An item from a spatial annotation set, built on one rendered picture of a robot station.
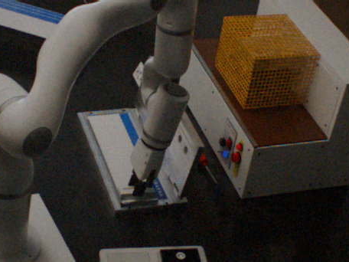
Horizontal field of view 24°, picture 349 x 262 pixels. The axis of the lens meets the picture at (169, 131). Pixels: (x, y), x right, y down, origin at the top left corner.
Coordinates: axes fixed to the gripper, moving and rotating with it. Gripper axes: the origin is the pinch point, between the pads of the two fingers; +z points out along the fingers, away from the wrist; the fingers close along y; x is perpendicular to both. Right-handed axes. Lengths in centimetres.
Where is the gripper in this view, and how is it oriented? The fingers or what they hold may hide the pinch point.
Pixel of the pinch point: (137, 185)
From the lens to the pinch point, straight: 218.9
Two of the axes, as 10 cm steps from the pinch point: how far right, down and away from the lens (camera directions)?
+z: -3.2, 7.9, 5.2
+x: 8.9, 0.7, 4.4
